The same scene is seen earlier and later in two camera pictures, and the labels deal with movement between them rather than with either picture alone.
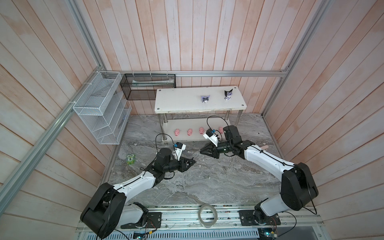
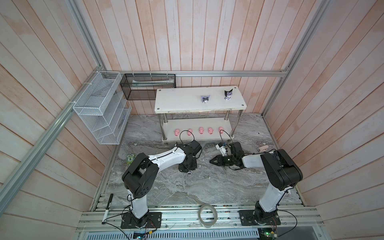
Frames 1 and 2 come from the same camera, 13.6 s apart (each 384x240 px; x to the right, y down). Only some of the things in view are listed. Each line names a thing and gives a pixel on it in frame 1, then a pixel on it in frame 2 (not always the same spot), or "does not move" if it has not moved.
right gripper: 212,149 to 219,160
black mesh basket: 143,86 does not move
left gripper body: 173,165 to 192,165
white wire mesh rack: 104,108 does not move
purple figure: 205,99 does not move
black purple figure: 228,94 does not move
